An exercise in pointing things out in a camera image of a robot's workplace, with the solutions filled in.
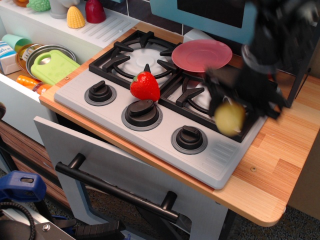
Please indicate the black left stove knob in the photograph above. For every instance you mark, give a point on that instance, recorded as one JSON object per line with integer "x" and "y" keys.
{"x": 100, "y": 94}

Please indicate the black middle stove knob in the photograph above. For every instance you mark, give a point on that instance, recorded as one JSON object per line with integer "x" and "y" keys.
{"x": 142, "y": 115}

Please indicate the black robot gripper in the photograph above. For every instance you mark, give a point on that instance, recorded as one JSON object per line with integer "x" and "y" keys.
{"x": 249, "y": 86}

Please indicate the red toy strawberry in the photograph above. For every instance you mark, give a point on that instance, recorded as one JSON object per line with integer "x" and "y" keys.
{"x": 144, "y": 86}

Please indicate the dark red toy bottle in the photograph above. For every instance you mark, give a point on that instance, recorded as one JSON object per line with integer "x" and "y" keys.
{"x": 94, "y": 12}

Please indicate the yellow toy corn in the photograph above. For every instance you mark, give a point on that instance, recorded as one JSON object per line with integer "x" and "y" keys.
{"x": 75, "y": 18}

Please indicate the white milk carton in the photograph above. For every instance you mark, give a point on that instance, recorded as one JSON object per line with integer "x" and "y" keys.
{"x": 8, "y": 63}

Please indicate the pink plastic plate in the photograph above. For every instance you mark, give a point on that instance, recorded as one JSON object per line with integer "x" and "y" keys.
{"x": 198, "y": 55}

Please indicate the black burner grate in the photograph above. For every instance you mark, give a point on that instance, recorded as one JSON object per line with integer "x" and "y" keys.
{"x": 140, "y": 52}
{"x": 186, "y": 94}

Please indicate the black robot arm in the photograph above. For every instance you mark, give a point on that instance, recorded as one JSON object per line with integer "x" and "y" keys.
{"x": 282, "y": 31}

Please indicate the grey toy stove top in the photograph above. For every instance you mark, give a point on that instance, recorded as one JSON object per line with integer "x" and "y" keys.
{"x": 213, "y": 166}

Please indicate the teal toy microwave hood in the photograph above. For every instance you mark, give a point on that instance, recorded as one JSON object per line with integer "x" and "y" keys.
{"x": 229, "y": 19}

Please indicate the green plastic cup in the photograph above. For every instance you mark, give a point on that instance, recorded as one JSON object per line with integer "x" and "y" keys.
{"x": 16, "y": 42}

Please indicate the black oven door handle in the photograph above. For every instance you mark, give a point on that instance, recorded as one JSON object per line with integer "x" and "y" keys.
{"x": 164, "y": 210}

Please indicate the black stove knob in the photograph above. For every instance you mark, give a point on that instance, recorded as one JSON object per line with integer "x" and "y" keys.
{"x": 189, "y": 140}
{"x": 100, "y": 94}
{"x": 142, "y": 115}

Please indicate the green toy vegetable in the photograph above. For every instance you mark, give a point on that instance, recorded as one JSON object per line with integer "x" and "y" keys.
{"x": 39, "y": 5}

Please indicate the black right stove knob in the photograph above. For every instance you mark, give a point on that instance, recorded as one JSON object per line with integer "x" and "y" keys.
{"x": 189, "y": 140}

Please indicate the black left burner grate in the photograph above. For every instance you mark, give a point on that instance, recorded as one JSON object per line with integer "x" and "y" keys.
{"x": 140, "y": 52}

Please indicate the yellow toy potato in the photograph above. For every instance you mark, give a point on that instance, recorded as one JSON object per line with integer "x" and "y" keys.
{"x": 229, "y": 118}

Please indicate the white sink counter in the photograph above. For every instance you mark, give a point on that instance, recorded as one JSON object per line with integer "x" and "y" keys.
{"x": 41, "y": 28}

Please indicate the blue clamp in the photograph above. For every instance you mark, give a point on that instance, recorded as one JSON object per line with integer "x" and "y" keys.
{"x": 22, "y": 187}

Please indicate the grey oven door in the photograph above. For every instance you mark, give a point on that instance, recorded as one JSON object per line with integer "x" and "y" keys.
{"x": 200, "y": 217}

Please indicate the silver metal bowl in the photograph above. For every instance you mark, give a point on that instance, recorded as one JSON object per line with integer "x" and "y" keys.
{"x": 44, "y": 49}

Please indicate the green toy cutting board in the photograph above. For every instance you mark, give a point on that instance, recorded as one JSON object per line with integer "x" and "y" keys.
{"x": 51, "y": 67}

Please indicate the grey toy faucet base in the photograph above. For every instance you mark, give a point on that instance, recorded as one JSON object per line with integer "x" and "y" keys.
{"x": 59, "y": 8}

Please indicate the orange toy carrot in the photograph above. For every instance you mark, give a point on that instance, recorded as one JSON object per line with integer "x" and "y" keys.
{"x": 35, "y": 85}

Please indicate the black right burner grate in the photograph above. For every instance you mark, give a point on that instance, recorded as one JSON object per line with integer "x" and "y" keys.
{"x": 186, "y": 94}

